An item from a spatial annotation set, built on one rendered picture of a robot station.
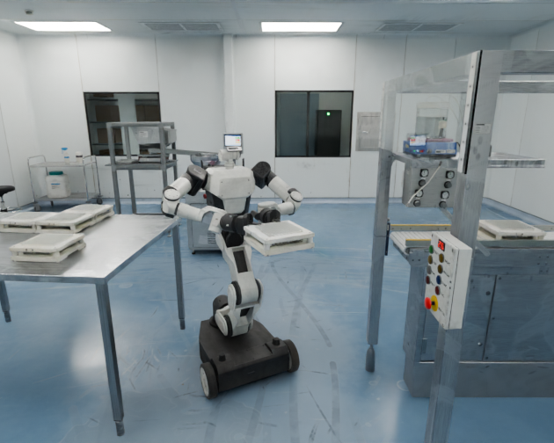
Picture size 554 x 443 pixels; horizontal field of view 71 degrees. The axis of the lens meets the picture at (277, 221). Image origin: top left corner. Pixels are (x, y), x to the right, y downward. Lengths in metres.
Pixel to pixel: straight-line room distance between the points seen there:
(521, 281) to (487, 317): 0.26
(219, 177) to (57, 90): 6.06
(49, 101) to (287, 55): 4.23
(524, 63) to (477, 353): 1.66
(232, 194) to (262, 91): 4.99
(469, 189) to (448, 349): 0.55
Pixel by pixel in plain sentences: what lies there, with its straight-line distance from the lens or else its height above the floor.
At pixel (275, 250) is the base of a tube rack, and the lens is 1.65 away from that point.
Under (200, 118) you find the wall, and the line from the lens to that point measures 7.21.
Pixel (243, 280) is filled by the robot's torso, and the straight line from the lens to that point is 2.25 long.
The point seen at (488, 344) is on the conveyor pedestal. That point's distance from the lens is 2.53.
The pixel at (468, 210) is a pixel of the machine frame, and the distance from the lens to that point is 1.32.
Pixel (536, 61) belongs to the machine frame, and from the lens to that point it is 1.36.
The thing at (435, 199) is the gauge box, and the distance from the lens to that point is 1.99.
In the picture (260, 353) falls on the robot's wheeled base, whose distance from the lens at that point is 2.46.
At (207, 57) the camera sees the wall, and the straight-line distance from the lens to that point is 7.24.
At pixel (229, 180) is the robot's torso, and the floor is 1.23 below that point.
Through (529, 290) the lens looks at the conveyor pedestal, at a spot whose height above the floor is 0.68.
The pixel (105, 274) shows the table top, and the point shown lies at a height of 0.89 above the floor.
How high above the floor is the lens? 1.58
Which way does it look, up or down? 15 degrees down
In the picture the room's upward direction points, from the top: straight up
